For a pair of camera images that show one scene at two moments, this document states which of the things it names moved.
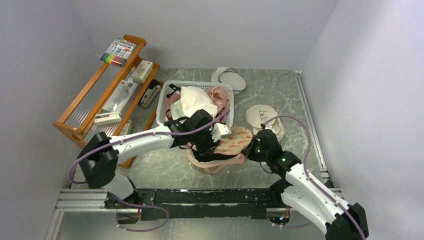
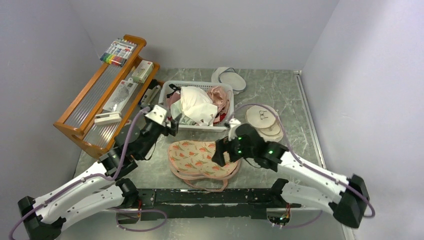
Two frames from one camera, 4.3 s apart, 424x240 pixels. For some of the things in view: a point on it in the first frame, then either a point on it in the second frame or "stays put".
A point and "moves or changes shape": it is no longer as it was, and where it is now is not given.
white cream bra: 193,99 stays put
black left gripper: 209,147 -> 174,127
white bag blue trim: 229,75 stays put
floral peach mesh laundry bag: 235,142 moves or changes shape
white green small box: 142,71 stays put
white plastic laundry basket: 163,96 stays put
